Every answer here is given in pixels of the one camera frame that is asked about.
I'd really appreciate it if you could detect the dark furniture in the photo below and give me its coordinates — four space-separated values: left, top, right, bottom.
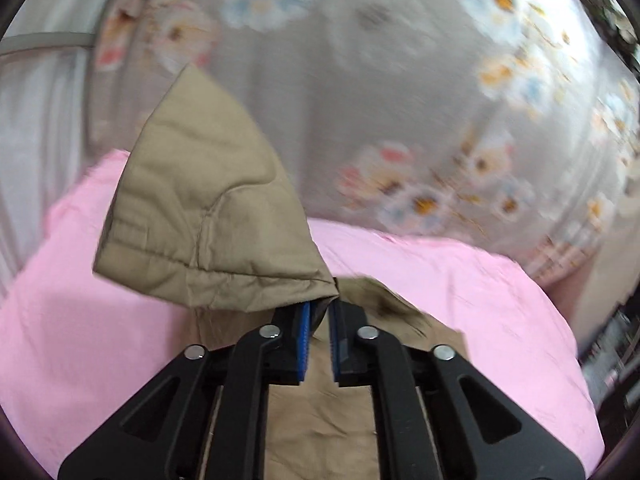
575 300 640 413

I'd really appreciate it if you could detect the grey rail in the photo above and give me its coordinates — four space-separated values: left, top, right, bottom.
0 31 97 58

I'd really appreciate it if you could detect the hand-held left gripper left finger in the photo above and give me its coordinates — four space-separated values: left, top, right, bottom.
57 300 314 480

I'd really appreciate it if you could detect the grey floral bedspread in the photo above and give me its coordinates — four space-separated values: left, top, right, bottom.
89 0 640 288

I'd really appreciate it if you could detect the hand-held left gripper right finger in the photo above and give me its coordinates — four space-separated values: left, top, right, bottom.
329 300 587 480

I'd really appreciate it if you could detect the tan padded jacket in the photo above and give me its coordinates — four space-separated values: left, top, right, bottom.
92 62 472 480

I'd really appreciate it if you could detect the white pleated fabric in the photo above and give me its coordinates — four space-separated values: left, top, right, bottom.
0 0 128 291

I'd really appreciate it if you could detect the pink bed sheet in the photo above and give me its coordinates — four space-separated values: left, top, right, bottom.
0 149 607 480

